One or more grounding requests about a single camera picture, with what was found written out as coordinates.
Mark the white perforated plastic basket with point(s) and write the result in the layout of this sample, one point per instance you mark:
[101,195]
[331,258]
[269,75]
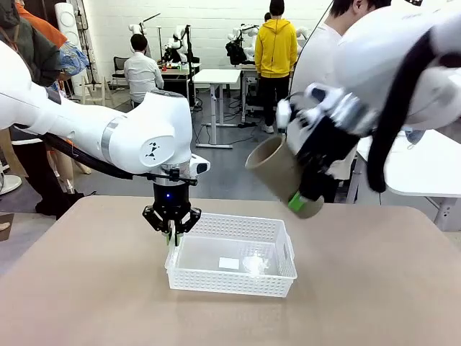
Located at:
[230,281]

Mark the seated person in white shirt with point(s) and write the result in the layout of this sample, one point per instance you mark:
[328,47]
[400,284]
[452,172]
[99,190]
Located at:
[140,72]

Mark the grey cloth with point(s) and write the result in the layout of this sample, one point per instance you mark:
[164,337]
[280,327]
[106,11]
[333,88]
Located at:
[414,138]

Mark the white round floor base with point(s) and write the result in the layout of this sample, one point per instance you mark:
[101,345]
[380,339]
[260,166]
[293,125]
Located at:
[9,184]

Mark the large white table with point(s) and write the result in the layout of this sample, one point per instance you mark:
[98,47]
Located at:
[414,173]

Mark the black backpack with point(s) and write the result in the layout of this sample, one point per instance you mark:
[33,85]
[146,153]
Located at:
[236,54]

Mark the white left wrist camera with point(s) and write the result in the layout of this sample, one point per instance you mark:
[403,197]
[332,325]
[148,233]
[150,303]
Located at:
[200,166]

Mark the white wooden step stool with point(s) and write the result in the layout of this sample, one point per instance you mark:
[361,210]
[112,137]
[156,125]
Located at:
[94,92]

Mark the person in yellow hoodie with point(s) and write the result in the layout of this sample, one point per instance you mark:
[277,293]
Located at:
[275,47]

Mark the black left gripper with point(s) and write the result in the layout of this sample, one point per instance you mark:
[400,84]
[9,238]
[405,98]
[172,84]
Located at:
[171,198]

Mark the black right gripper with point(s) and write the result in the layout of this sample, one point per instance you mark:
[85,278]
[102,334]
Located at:
[329,144]

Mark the person in orange patterned clothes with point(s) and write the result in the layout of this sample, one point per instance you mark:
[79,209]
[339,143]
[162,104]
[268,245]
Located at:
[72,61]

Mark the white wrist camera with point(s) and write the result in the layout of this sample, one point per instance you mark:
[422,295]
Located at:
[200,166]
[306,108]

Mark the brown cardboard piece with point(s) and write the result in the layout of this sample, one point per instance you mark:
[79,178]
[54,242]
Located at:
[6,227]

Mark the person in dark green vest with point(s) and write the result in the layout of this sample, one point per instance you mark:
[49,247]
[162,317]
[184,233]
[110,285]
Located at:
[32,54]

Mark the black floor power strip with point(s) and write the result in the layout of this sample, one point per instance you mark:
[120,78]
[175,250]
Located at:
[248,125]

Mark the white standing desk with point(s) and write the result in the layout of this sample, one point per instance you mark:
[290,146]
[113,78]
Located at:
[216,75]

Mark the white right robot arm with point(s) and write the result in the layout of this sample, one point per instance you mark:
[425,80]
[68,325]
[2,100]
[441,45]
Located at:
[389,54]

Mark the person in black jacket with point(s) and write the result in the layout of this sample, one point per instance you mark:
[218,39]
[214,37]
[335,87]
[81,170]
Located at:
[267,16]

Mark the black office chair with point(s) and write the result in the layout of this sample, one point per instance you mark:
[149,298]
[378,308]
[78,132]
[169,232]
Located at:
[120,66]

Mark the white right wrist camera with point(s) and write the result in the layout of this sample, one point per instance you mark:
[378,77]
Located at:
[306,108]

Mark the person in white sweater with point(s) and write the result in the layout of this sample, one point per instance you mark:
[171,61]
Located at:
[317,54]

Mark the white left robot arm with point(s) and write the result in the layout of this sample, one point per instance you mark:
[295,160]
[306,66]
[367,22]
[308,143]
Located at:
[72,122]

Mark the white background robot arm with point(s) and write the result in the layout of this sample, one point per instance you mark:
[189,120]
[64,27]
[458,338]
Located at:
[249,43]
[179,39]
[135,29]

